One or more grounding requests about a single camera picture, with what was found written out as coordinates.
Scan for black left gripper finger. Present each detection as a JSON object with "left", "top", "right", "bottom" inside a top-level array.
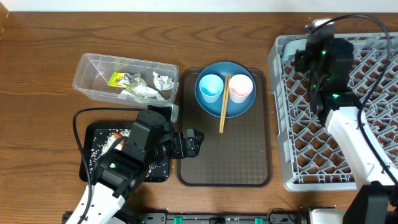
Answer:
[
  {"left": 186, "top": 129, "right": 205, "bottom": 156},
  {"left": 182, "top": 137, "right": 196, "bottom": 158}
]

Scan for orange carrot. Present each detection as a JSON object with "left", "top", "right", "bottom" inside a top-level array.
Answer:
[{"left": 111, "top": 133, "right": 126, "bottom": 151}]

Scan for white paper tissue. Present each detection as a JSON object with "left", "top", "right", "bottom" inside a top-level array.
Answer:
[{"left": 118, "top": 85, "right": 165, "bottom": 103}]

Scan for light blue cup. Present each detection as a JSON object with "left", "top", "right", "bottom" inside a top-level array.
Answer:
[{"left": 199, "top": 74, "right": 224, "bottom": 103}]

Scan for aluminium foil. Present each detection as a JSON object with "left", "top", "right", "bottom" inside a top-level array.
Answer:
[{"left": 118, "top": 73, "right": 147, "bottom": 88}]

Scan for wooden chopstick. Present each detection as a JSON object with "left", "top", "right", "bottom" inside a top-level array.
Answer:
[
  {"left": 219, "top": 73, "right": 229, "bottom": 133},
  {"left": 220, "top": 73, "right": 231, "bottom": 134}
]

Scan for yellow green snack wrapper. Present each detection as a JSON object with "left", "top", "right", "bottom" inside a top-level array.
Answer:
[{"left": 107, "top": 72, "right": 125, "bottom": 88}]

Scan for light blue bowl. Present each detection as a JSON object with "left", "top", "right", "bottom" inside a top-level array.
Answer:
[{"left": 282, "top": 39, "right": 307, "bottom": 62}]

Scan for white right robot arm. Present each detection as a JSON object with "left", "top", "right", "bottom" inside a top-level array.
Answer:
[{"left": 295, "top": 17, "right": 397, "bottom": 223}]

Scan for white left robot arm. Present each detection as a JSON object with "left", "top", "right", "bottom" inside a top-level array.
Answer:
[{"left": 67, "top": 106, "right": 205, "bottom": 223}]

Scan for clear plastic waste bin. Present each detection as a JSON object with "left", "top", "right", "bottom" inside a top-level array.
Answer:
[{"left": 73, "top": 53, "right": 179, "bottom": 107}]

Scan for grey dishwasher rack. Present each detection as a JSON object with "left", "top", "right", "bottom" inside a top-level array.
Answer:
[{"left": 268, "top": 33, "right": 397, "bottom": 192}]

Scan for spilled white rice grains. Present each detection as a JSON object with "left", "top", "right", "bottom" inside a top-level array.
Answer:
[{"left": 86, "top": 129, "right": 169, "bottom": 182}]

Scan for brown serving tray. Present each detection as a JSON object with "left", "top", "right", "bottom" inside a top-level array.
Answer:
[{"left": 177, "top": 68, "right": 272, "bottom": 187}]

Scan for black plastic tray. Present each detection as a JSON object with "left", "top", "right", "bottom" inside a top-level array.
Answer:
[{"left": 83, "top": 122, "right": 170, "bottom": 182}]

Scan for pink cup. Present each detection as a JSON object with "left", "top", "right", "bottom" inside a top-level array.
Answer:
[{"left": 228, "top": 74, "right": 254, "bottom": 103}]

